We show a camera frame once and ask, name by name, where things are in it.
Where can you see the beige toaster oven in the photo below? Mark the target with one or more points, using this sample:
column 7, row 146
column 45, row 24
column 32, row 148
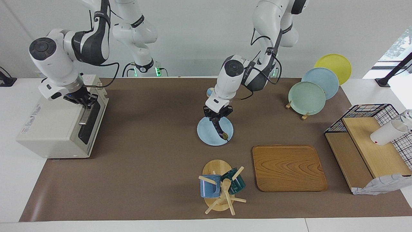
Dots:
column 54, row 135

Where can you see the blue mug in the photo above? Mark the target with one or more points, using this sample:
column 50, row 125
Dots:
column 209, row 188

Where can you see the wooden plate rack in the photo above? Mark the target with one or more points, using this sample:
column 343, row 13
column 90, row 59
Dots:
column 305, row 116

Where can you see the wooden mug tree stand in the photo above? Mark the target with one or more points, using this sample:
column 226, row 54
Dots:
column 222, row 201

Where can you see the yellow racked plate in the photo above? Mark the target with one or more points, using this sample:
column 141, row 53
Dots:
column 338, row 62

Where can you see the dark purple eggplant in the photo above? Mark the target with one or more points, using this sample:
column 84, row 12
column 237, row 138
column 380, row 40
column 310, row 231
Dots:
column 222, row 132

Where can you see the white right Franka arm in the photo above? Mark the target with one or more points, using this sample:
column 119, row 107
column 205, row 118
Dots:
column 51, row 64

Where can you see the wooden stepped shelf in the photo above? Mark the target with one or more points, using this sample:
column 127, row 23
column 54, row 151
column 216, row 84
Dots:
column 379, row 154

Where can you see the clear glass cup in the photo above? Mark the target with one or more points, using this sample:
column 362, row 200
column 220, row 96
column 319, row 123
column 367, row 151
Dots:
column 408, row 117

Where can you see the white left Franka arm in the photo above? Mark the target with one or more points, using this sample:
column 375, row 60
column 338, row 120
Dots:
column 231, row 80

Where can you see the dark green mug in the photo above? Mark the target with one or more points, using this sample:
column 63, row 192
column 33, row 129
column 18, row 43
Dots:
column 236, row 183

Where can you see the white paper cup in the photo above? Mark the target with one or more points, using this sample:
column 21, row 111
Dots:
column 386, row 133

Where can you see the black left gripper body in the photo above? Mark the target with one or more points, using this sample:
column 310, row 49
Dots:
column 219, row 112

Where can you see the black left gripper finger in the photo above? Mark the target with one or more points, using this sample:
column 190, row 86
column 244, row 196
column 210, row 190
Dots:
column 215, row 123
column 220, row 119

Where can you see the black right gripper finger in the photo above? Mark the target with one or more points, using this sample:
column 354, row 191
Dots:
column 88, row 105
column 95, row 100

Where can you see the brown table mat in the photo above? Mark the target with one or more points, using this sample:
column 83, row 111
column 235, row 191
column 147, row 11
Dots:
column 145, row 154

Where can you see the pale blue racked plate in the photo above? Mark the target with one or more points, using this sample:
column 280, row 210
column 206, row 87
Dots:
column 326, row 79

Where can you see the black desk clamp mount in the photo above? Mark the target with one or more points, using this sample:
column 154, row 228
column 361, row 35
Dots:
column 7, row 80

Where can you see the pale green racked plate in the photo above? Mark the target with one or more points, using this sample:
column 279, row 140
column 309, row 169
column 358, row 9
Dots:
column 305, row 98

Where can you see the wooden serving tray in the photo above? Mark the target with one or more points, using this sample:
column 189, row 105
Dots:
column 289, row 167

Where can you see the light blue round plate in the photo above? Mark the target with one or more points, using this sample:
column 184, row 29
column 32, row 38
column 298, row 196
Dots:
column 206, row 133

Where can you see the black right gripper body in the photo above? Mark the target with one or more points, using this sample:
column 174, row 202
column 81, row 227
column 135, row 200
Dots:
column 79, row 96

